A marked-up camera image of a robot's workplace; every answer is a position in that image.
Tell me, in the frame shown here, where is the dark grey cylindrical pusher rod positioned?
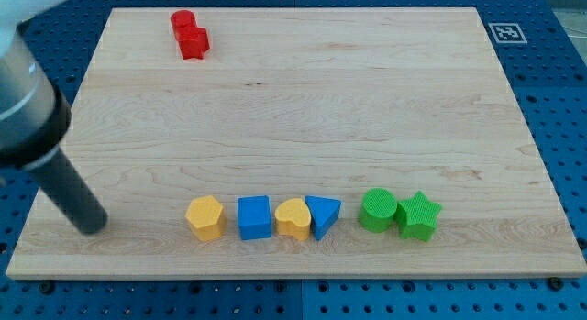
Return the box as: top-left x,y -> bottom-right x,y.
26,146 -> 108,235

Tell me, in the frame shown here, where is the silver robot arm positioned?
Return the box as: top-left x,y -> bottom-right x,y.
1,0 -> 108,235

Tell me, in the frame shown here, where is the yellow heart block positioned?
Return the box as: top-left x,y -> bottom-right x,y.
274,198 -> 312,241

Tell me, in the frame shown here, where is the yellow hexagon block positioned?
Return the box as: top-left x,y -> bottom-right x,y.
184,195 -> 227,242

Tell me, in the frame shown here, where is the red star block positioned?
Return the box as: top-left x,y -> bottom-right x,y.
175,27 -> 210,60

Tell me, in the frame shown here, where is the red cylinder block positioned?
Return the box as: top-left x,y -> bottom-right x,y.
170,9 -> 196,41

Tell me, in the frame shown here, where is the blue square block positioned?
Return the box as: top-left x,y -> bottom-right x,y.
237,195 -> 272,240

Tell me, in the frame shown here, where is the wooden board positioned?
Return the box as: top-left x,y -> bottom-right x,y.
6,7 -> 586,281

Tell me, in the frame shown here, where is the blue triangle block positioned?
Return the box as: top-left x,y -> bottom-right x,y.
304,195 -> 342,240

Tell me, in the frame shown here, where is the green cylinder block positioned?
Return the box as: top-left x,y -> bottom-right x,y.
359,188 -> 397,233

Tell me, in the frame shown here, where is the green star block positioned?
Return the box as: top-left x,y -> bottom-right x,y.
394,191 -> 443,242

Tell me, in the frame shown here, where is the white fiducial marker tag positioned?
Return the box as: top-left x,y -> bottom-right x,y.
488,22 -> 527,44

